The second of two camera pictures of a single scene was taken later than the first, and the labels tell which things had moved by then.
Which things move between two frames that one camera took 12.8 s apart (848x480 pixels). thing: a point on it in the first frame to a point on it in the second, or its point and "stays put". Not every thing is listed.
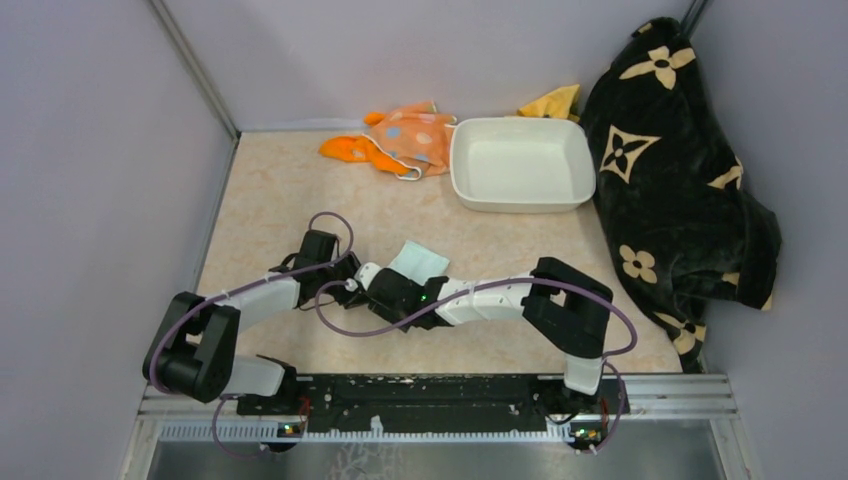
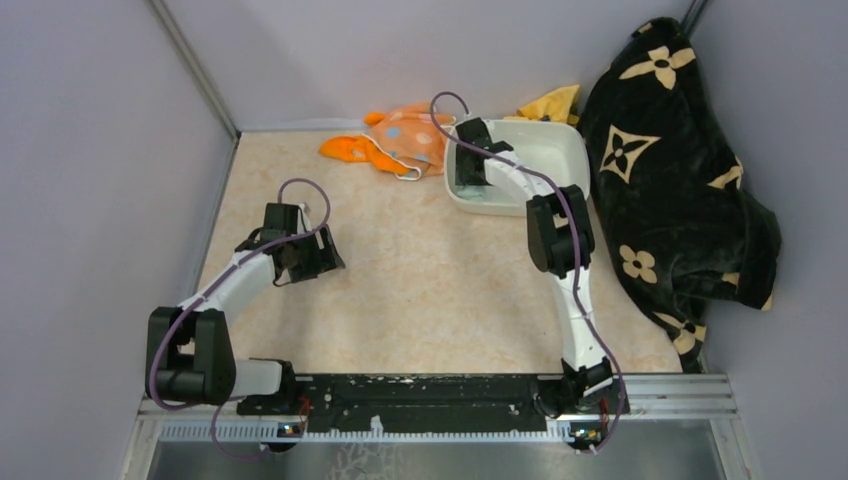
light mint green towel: x=420 y=263 to x=472 y=192
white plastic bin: x=522 y=165 stays put
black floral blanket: x=671 y=194 stays put
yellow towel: x=558 y=104 stays put
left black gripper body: x=335 y=275 to x=306 y=255
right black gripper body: x=396 y=316 to x=462 y=176
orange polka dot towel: x=415 y=140 stays put
